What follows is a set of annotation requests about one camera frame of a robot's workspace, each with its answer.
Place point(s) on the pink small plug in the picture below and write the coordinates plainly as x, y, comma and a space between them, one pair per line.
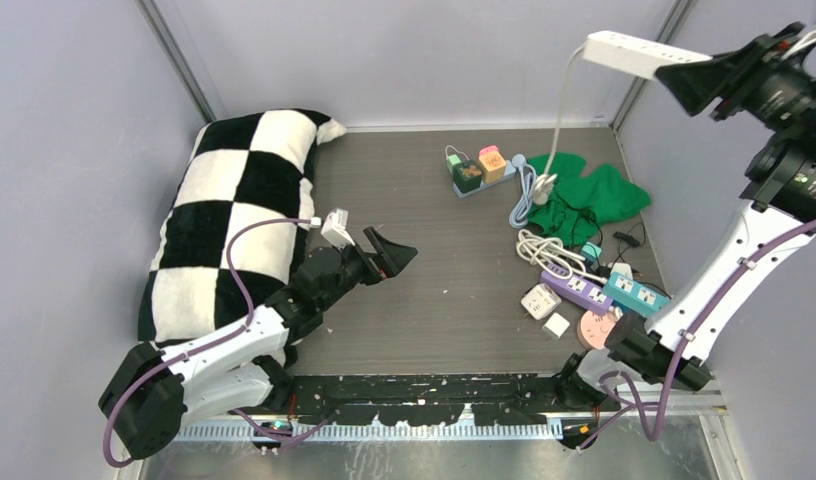
488, 150

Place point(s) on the green cloth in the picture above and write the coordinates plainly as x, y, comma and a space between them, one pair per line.
580, 204

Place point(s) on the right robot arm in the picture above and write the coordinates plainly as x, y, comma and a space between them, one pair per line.
776, 217

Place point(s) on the orange cube adapter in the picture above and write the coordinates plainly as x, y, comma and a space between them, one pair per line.
492, 167

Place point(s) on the pink round socket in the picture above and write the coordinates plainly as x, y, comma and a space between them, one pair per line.
593, 329

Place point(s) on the dark green cube adapter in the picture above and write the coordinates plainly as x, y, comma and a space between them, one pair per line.
467, 176

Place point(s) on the black white checkered pillow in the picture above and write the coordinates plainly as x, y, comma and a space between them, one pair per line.
237, 224

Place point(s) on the white power strip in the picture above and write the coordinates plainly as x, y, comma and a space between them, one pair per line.
635, 56

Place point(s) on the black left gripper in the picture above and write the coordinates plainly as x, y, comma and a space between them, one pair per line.
386, 262

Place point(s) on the light blue power strip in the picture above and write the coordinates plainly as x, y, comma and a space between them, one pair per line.
509, 173

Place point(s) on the purple power strip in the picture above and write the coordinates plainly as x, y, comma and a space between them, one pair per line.
580, 291

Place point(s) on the teal power strip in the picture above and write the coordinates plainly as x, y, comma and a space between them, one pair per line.
633, 295

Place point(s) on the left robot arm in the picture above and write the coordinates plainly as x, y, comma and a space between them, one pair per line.
157, 391

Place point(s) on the light green small plug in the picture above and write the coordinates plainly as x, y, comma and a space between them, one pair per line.
452, 161

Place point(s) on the white charger plug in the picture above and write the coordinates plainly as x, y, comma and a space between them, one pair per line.
555, 325

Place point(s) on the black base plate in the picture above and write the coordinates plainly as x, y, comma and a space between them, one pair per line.
428, 400

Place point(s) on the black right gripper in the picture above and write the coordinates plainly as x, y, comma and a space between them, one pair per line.
730, 75

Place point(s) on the white tiger cube socket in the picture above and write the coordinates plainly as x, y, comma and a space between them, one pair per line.
540, 301

